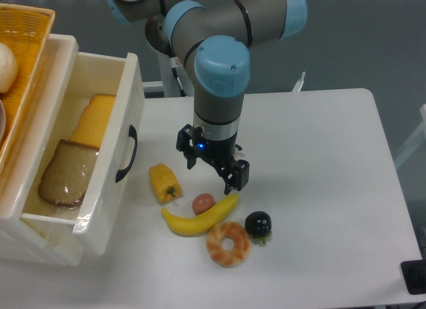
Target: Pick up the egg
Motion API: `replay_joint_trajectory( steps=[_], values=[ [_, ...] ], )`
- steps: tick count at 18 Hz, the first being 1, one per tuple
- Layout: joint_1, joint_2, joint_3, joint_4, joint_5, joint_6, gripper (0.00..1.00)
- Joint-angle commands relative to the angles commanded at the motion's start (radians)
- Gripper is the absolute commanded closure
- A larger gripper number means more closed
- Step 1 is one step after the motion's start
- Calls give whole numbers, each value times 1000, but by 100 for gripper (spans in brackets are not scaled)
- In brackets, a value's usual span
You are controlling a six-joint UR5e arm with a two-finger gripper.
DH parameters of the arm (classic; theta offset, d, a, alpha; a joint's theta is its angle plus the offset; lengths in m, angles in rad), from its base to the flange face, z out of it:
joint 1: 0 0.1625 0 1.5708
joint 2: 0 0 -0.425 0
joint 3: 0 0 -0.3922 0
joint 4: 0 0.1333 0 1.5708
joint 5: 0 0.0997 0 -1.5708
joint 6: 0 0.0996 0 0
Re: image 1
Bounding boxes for white drawer cabinet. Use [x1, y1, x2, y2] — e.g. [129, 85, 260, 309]
[1, 34, 83, 265]

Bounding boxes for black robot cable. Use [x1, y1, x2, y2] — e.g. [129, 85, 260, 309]
[171, 61, 187, 97]

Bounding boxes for yellow banana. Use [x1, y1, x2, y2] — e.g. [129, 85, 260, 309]
[161, 194, 239, 236]

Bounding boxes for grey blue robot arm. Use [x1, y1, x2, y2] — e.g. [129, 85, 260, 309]
[107, 0, 308, 193]

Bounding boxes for glazed donut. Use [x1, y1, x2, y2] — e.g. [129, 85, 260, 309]
[206, 222, 252, 268]

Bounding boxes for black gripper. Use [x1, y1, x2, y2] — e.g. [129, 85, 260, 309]
[176, 124, 250, 195]

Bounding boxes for brown bread slice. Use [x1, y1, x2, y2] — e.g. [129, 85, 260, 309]
[38, 139, 99, 208]

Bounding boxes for white round bun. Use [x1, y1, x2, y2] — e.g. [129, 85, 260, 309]
[0, 43, 18, 93]

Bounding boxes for yellow bell pepper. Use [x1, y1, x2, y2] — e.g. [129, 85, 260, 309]
[148, 163, 182, 204]

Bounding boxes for black drawer handle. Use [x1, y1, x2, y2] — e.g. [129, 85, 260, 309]
[115, 124, 138, 183]

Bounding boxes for black device at table edge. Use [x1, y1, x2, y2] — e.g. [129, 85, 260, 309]
[400, 260, 426, 295]

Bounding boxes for black berry toy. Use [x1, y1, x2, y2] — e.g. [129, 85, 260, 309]
[244, 211, 272, 244]

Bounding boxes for brown egg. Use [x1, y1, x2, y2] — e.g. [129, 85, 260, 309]
[192, 193, 215, 215]

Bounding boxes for white plastic drawer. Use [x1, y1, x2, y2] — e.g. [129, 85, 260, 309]
[21, 53, 144, 265]

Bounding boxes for yellow wicker basket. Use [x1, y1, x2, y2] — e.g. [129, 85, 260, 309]
[1, 3, 55, 167]

